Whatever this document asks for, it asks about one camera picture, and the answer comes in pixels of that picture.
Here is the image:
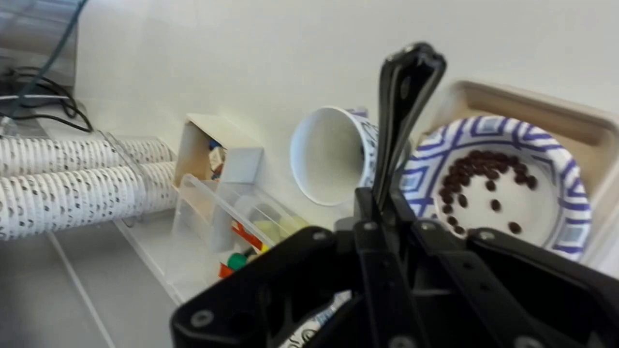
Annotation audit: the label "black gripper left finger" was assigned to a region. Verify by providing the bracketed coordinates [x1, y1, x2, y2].
[171, 188, 415, 348]

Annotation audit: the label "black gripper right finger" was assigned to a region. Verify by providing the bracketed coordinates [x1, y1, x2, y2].
[386, 188, 619, 348]

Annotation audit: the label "black plastic spoon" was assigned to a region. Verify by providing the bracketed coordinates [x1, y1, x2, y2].
[374, 41, 450, 211]

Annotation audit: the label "yellow sweetener packets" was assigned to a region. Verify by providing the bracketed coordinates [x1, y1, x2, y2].
[254, 215, 306, 244]

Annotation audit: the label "blue patterned paper plate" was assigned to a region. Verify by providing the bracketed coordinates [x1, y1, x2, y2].
[399, 114, 595, 263]

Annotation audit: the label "clear plastic organizer tray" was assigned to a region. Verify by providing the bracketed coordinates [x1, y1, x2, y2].
[115, 172, 314, 306]

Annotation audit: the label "wooden tray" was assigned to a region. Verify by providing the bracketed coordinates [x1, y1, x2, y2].
[173, 114, 268, 190]

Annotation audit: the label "blue patterned paper cup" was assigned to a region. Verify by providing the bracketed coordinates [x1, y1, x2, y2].
[289, 105, 384, 209]

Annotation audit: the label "tall speckled paper cup stack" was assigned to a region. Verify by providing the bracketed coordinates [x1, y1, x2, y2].
[0, 134, 179, 180]
[0, 161, 181, 244]

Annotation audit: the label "black counter cable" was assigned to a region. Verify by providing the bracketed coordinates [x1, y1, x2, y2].
[0, 64, 97, 136]

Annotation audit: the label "teal cable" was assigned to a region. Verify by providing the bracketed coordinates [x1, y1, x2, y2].
[18, 0, 90, 112]

